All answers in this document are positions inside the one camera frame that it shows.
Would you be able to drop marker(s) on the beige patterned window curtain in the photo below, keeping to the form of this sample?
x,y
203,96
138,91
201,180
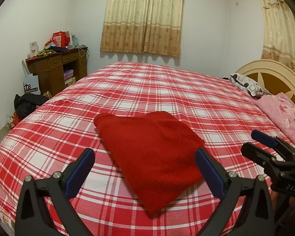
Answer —
x,y
143,26

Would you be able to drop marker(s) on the yellow green cloth on desk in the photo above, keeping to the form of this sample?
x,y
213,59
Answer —
x,y
45,52

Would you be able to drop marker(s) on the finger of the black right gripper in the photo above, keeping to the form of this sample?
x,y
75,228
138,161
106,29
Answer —
x,y
263,158
275,143

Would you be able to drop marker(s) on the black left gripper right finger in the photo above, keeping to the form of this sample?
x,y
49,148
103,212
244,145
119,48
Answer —
x,y
256,216

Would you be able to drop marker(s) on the red knitted garment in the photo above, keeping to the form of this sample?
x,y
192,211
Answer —
x,y
156,154

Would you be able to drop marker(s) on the pink floral pillow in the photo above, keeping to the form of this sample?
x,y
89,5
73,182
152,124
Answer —
x,y
281,111

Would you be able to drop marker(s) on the white card on desk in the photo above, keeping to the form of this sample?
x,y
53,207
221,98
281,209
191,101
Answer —
x,y
34,48

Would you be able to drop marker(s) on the red gift box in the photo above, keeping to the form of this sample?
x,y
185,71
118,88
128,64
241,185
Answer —
x,y
61,38

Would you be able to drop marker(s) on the grey patterned pillow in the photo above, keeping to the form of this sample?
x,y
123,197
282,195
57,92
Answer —
x,y
248,85

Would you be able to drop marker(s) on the person's right hand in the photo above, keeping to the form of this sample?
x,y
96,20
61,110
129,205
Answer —
x,y
284,209

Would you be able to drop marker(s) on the purple box in desk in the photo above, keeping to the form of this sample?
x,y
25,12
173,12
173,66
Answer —
x,y
68,74

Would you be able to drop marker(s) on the dark wooden desk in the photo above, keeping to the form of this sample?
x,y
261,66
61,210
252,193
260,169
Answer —
x,y
50,69

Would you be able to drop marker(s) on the black bag on floor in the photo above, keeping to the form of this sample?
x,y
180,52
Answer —
x,y
26,104

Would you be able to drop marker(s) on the white paper shopping bag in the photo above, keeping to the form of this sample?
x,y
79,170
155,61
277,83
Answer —
x,y
30,81

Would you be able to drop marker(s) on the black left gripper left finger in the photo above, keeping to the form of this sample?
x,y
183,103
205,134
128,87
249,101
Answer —
x,y
33,216

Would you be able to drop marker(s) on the cream wooden headboard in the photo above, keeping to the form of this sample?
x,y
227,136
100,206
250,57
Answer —
x,y
272,75

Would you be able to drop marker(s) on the beige patterned side curtain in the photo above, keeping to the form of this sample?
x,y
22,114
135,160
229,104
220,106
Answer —
x,y
279,33

